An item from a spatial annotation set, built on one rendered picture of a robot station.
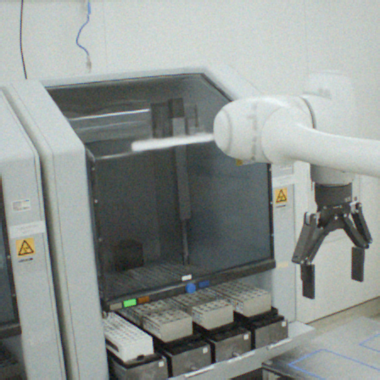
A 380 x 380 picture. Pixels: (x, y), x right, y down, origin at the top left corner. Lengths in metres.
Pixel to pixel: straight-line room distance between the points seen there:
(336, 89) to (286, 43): 2.42
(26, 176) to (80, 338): 0.49
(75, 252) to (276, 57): 2.03
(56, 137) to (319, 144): 0.95
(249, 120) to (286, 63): 2.53
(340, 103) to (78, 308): 1.00
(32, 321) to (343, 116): 1.04
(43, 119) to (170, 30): 1.43
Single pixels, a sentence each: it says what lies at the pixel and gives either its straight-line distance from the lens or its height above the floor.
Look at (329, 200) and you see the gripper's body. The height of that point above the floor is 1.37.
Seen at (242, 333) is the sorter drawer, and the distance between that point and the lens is 2.12.
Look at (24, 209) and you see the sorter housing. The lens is 1.78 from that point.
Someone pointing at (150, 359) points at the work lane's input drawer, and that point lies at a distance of 1.96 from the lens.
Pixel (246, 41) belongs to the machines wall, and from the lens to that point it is 3.48.
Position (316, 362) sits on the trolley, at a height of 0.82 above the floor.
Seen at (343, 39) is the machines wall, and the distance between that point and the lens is 3.94.
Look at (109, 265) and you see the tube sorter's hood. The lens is 1.89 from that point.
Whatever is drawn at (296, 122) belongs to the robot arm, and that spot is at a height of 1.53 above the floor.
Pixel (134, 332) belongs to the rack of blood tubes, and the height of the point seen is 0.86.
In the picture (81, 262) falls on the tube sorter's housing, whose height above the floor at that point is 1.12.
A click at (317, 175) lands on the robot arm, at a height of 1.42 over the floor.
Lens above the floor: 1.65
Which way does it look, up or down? 11 degrees down
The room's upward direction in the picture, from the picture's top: 4 degrees counter-clockwise
